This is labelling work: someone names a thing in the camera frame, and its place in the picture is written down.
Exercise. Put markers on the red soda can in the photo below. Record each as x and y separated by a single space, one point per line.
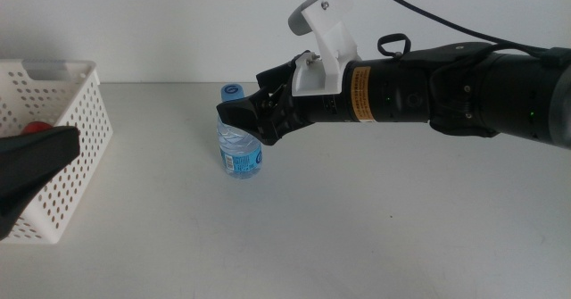
38 127

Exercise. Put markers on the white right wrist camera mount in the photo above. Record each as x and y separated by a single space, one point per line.
330 31

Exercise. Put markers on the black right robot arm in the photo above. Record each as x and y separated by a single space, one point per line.
446 98

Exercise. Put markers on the blue water bottle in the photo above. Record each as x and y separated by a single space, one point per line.
241 156

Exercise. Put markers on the white perforated plastic basket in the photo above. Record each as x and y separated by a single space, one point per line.
89 125

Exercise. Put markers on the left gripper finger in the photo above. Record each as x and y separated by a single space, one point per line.
31 160

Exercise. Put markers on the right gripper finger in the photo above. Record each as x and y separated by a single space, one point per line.
245 111
276 76

